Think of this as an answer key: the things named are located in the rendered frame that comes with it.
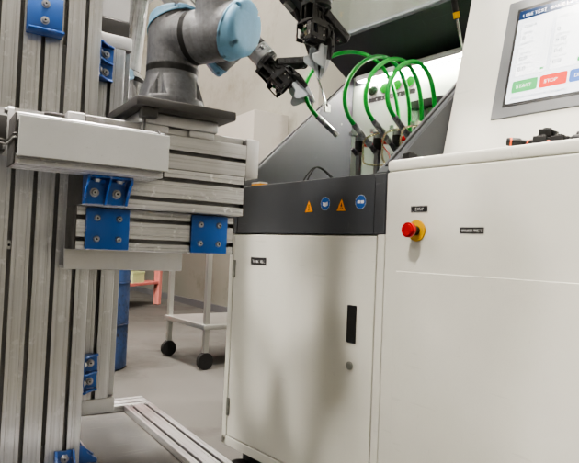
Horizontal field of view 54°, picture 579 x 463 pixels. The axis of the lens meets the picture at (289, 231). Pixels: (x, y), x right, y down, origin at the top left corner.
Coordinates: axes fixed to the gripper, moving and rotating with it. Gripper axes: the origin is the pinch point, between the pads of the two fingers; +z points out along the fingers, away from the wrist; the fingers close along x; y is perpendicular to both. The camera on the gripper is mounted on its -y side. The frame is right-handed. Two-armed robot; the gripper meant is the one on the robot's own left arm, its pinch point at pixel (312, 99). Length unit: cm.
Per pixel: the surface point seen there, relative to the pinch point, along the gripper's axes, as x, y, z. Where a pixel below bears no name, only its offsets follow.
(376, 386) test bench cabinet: 23, 56, 71
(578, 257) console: 74, 23, 70
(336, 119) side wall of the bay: -34.1, -21.3, 5.7
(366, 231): 27, 31, 41
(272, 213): -6.2, 34.8, 18.8
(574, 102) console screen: 60, -17, 52
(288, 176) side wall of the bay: -29.1, 12.7, 10.7
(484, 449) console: 49, 55, 90
